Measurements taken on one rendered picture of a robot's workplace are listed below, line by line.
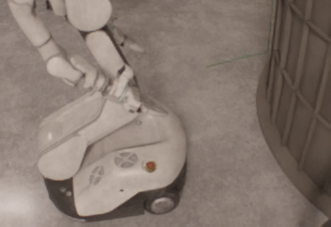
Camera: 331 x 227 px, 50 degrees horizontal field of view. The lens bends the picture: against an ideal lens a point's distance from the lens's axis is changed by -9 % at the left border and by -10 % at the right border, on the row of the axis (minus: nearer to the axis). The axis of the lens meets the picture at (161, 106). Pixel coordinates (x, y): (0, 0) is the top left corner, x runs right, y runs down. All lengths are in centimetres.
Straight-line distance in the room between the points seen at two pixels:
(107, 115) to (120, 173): 23
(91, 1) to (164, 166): 71
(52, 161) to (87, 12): 68
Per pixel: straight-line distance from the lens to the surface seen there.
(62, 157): 163
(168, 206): 174
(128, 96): 127
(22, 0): 108
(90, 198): 161
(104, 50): 140
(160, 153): 157
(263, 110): 235
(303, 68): 183
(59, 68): 118
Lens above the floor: 148
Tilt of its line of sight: 39 degrees down
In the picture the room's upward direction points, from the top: 3 degrees counter-clockwise
